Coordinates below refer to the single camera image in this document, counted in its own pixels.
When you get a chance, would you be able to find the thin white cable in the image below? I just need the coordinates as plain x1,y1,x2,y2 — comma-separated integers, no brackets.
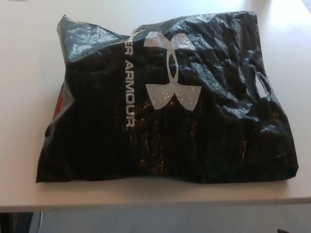
38,211,46,233

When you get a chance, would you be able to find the black plastic Under Armour bag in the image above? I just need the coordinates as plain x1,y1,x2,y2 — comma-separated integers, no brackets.
44,13,296,189

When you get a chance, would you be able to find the dark desk leg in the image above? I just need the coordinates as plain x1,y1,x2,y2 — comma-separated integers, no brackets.
0,210,41,233

